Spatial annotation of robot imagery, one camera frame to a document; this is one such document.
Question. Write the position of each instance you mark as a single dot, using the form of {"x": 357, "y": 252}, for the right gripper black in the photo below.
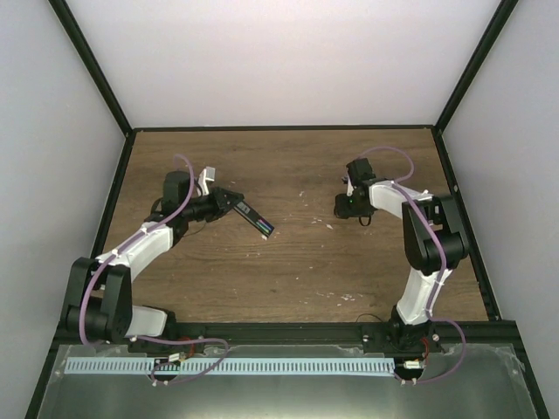
{"x": 342, "y": 209}

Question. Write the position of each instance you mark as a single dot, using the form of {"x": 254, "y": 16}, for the light blue slotted cable duct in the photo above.
{"x": 233, "y": 366}

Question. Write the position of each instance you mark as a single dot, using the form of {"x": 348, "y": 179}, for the black remote control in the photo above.
{"x": 252, "y": 217}

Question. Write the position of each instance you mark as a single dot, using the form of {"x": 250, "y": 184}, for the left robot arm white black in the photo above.
{"x": 98, "y": 302}

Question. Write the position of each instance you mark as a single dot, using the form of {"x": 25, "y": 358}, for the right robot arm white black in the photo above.
{"x": 434, "y": 242}

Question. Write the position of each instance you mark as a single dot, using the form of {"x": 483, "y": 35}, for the purple blue AAA battery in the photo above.
{"x": 265, "y": 224}

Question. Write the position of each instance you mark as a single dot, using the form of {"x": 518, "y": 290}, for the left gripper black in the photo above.
{"x": 221, "y": 208}

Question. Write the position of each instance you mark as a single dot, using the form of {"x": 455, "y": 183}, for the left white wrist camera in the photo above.
{"x": 205, "y": 179}

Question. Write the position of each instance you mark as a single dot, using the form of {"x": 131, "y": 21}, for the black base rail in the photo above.
{"x": 380, "y": 337}

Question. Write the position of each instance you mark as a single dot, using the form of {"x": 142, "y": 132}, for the green AAA battery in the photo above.
{"x": 264, "y": 228}

